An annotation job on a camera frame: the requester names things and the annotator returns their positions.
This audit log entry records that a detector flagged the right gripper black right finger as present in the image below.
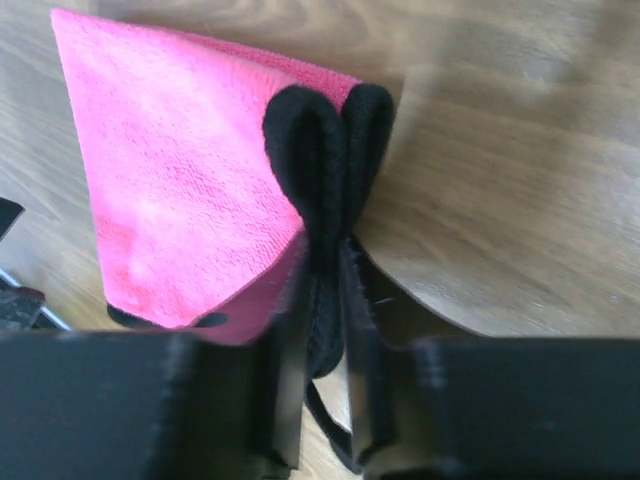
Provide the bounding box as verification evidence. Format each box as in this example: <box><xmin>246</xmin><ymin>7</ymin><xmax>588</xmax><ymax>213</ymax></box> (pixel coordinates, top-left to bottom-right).
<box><xmin>340</xmin><ymin>239</ymin><xmax>639</xmax><ymax>479</ymax></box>

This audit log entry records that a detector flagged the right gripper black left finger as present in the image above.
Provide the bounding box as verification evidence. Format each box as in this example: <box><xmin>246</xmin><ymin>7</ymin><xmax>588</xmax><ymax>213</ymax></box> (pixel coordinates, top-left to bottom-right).
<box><xmin>1</xmin><ymin>239</ymin><xmax>310</xmax><ymax>479</ymax></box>

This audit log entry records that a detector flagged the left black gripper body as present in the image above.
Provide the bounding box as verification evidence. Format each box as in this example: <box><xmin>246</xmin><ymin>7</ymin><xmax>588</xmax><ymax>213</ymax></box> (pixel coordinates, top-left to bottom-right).
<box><xmin>0</xmin><ymin>197</ymin><xmax>74</xmax><ymax>333</ymax></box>

